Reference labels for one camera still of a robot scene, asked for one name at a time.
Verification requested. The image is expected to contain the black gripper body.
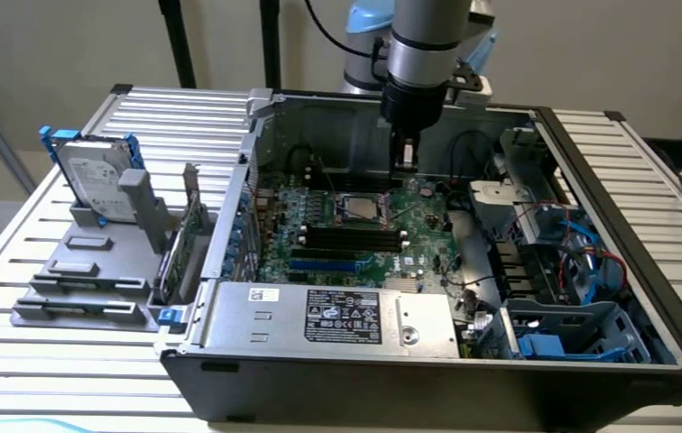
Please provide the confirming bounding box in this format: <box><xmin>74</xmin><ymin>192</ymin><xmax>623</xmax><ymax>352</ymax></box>
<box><xmin>378</xmin><ymin>79</ymin><xmax>446</xmax><ymax>137</ymax></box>

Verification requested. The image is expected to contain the silver square CPU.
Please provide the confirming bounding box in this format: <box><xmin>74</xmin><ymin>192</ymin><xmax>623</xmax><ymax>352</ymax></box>
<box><xmin>343</xmin><ymin>196</ymin><xmax>384</xmax><ymax>217</ymax></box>

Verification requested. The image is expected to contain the thin metal locking lever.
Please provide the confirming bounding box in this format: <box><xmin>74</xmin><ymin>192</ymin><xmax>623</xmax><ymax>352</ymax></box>
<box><xmin>320</xmin><ymin>167</ymin><xmax>343</xmax><ymax>213</ymax></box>
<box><xmin>386</xmin><ymin>205</ymin><xmax>419</xmax><ymax>226</ymax></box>

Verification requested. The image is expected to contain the black RAM slot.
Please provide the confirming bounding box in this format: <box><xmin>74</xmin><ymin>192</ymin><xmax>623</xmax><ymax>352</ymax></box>
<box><xmin>304</xmin><ymin>230</ymin><xmax>407</xmax><ymax>242</ymax></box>
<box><xmin>304</xmin><ymin>224</ymin><xmax>407</xmax><ymax>235</ymax></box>
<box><xmin>303</xmin><ymin>235</ymin><xmax>406</xmax><ymax>248</ymax></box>
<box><xmin>302</xmin><ymin>242</ymin><xmax>404</xmax><ymax>254</ymax></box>

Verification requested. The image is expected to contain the black expansion slot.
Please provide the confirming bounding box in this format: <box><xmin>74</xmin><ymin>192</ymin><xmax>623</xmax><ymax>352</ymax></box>
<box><xmin>291</xmin><ymin>249</ymin><xmax>356</xmax><ymax>262</ymax></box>

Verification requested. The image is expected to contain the blue expansion slot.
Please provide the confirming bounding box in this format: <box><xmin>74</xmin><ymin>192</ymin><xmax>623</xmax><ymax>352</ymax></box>
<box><xmin>288</xmin><ymin>258</ymin><xmax>359</xmax><ymax>273</ymax></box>

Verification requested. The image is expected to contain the metal disk bay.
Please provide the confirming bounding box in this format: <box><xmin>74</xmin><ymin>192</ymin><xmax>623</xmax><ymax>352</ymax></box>
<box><xmin>466</xmin><ymin>127</ymin><xmax>590</xmax><ymax>247</ymax></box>

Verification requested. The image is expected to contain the green motherboard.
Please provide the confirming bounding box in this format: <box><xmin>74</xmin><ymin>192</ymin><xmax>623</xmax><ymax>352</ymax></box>
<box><xmin>254</xmin><ymin>174</ymin><xmax>462</xmax><ymax>299</ymax></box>

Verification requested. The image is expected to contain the black stand pole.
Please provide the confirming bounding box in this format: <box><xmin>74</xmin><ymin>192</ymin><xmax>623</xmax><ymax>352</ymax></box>
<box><xmin>258</xmin><ymin>0</ymin><xmax>283</xmax><ymax>90</ymax></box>
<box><xmin>158</xmin><ymin>0</ymin><xmax>199</xmax><ymax>89</ymax></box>

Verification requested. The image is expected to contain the silver chipset heatsink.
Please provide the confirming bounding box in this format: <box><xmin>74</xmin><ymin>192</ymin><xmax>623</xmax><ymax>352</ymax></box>
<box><xmin>384</xmin><ymin>276</ymin><xmax>426</xmax><ymax>295</ymax></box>

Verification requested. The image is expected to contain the silver power supply unit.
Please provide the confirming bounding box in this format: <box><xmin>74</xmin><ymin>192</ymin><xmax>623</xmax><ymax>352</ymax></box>
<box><xmin>196</xmin><ymin>281</ymin><xmax>462</xmax><ymax>360</ymax></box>

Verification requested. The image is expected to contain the green graphics card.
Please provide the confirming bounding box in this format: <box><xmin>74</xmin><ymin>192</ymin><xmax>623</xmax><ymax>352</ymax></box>
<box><xmin>152</xmin><ymin>162</ymin><xmax>211</xmax><ymax>304</ymax></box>

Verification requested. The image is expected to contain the black box beside table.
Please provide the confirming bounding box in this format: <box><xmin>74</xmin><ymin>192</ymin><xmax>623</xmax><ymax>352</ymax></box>
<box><xmin>640</xmin><ymin>137</ymin><xmax>682</xmax><ymax>182</ymax></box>

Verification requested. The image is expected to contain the blue plastic drive cage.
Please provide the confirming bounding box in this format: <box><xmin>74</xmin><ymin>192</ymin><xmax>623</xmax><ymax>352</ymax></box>
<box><xmin>499</xmin><ymin>296</ymin><xmax>656</xmax><ymax>363</ymax></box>

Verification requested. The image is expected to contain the silver hard disk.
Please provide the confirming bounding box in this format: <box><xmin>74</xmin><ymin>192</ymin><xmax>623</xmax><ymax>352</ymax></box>
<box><xmin>55</xmin><ymin>138</ymin><xmax>136</xmax><ymax>225</ymax></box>

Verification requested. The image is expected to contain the black open PC case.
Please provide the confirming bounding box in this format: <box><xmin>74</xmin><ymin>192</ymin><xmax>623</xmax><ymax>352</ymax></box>
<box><xmin>158</xmin><ymin>88</ymin><xmax>682</xmax><ymax>424</ymax></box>

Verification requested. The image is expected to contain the grey parts rack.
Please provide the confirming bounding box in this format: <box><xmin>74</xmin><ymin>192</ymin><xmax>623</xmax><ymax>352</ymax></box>
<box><xmin>8</xmin><ymin>167</ymin><xmax>223</xmax><ymax>334</ymax></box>

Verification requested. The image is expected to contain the hard drive in blue caddy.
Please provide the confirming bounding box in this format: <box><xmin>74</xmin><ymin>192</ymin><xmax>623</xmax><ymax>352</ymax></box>
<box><xmin>36</xmin><ymin>125</ymin><xmax>143</xmax><ymax>227</ymax></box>

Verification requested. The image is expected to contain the light blue plastic sheet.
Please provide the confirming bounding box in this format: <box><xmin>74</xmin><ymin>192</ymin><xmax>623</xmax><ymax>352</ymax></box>
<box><xmin>0</xmin><ymin>417</ymin><xmax>84</xmax><ymax>433</ymax></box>

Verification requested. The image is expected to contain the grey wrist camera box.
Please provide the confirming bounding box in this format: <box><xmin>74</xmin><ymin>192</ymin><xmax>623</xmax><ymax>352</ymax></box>
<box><xmin>447</xmin><ymin>61</ymin><xmax>494</xmax><ymax>108</ymax></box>

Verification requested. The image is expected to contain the black looped case cable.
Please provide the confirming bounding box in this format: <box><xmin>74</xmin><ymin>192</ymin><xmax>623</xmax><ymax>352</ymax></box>
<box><xmin>447</xmin><ymin>129</ymin><xmax>502</xmax><ymax>184</ymax></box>

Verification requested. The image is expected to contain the CPU socket frame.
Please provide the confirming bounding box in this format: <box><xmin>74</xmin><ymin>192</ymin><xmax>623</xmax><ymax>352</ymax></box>
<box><xmin>331</xmin><ymin>189</ymin><xmax>398</xmax><ymax>227</ymax></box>

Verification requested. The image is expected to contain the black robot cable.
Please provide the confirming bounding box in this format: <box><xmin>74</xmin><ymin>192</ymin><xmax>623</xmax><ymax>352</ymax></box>
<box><xmin>303</xmin><ymin>0</ymin><xmax>391</xmax><ymax>62</ymax></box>

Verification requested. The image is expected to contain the blue data wire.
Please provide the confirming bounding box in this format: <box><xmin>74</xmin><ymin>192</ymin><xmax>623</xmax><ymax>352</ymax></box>
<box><xmin>555</xmin><ymin>215</ymin><xmax>606</xmax><ymax>313</ymax></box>

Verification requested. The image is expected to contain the red wire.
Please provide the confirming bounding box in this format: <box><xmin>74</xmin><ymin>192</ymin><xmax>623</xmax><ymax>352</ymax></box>
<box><xmin>507</xmin><ymin>202</ymin><xmax>628</xmax><ymax>310</ymax></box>

